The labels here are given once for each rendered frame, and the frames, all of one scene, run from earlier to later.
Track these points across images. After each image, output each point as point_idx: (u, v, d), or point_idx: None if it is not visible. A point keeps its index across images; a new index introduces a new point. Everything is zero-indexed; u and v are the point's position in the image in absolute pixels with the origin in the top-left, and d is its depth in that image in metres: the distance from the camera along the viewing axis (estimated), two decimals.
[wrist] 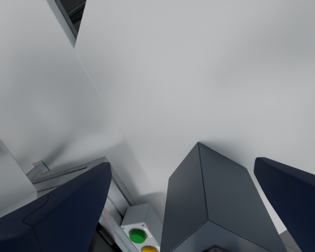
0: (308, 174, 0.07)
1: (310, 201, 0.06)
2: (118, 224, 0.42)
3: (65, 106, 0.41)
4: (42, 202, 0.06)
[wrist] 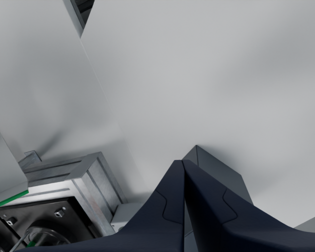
0: (208, 177, 0.07)
1: (198, 203, 0.06)
2: (108, 221, 0.42)
3: (65, 96, 0.40)
4: (161, 199, 0.06)
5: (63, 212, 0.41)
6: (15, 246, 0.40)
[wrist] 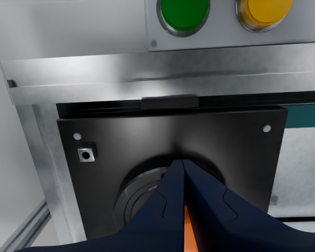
0: (208, 177, 0.07)
1: (198, 203, 0.06)
2: (138, 53, 0.17)
3: None
4: (161, 199, 0.06)
5: (89, 144, 0.19)
6: None
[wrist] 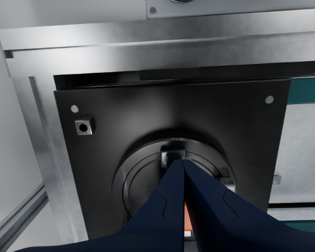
0: (208, 177, 0.07)
1: (198, 203, 0.06)
2: (137, 20, 0.16)
3: None
4: (161, 199, 0.06)
5: (87, 118, 0.18)
6: None
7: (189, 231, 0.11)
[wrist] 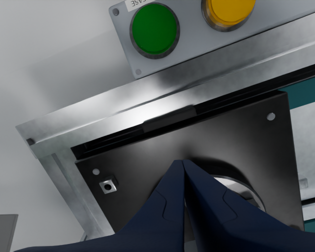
0: (208, 177, 0.07)
1: (198, 203, 0.06)
2: (127, 83, 0.18)
3: None
4: (161, 199, 0.06)
5: (108, 176, 0.20)
6: None
7: None
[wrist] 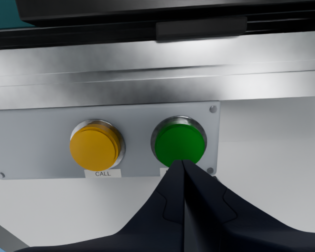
0: (208, 177, 0.07)
1: (198, 203, 0.06)
2: (233, 99, 0.13)
3: None
4: (161, 199, 0.06)
5: None
6: None
7: None
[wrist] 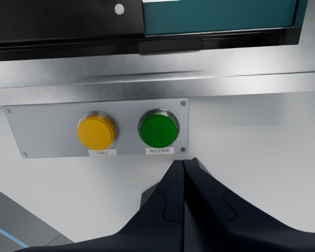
0: (208, 177, 0.07)
1: (198, 203, 0.06)
2: (198, 96, 0.18)
3: None
4: (161, 199, 0.06)
5: None
6: None
7: None
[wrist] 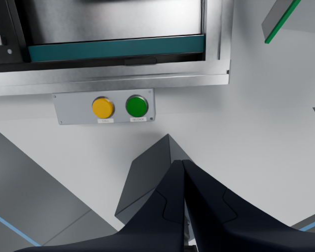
0: (208, 177, 0.07)
1: (198, 203, 0.06)
2: (157, 87, 0.34)
3: (281, 69, 0.41)
4: (161, 199, 0.06)
5: (1, 45, 0.31)
6: None
7: None
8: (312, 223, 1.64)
